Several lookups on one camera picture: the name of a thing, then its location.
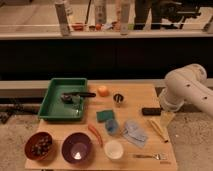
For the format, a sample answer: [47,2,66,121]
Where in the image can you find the metal fork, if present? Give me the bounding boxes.
[133,154,167,160]

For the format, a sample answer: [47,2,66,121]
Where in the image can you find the black eraser block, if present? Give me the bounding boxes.
[142,107,161,116]

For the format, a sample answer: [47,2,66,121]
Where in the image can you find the purple bowl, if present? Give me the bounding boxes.
[61,132,93,164]

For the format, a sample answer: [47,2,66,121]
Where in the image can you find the brown bowl with contents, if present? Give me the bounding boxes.
[24,132,53,161]

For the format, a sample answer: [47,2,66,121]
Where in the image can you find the small metal cup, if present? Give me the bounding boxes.
[113,93,124,106]

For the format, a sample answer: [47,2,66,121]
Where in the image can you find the orange fruit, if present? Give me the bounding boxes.
[97,86,109,97]

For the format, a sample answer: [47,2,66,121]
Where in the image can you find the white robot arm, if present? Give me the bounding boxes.
[158,64,213,118]

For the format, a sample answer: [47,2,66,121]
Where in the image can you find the white plastic cup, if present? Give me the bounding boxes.
[104,140,124,161]

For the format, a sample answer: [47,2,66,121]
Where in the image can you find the green sponge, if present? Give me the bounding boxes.
[97,110,114,122]

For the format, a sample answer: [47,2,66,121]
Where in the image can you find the wooden board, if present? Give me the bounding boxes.
[25,83,178,171]

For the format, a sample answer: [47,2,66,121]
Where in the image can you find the black handled tool in tray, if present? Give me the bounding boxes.
[60,92,96,104]

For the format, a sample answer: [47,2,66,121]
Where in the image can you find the blue crumpled cloth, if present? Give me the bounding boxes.
[105,119,119,135]

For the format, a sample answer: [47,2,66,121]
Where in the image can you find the light blue folded cloth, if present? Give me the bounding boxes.
[122,120,148,148]

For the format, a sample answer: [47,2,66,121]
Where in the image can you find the green plastic tray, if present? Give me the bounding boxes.
[38,78,87,121]

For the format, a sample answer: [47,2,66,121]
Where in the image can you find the yellow handled tool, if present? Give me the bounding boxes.
[149,117,169,143]

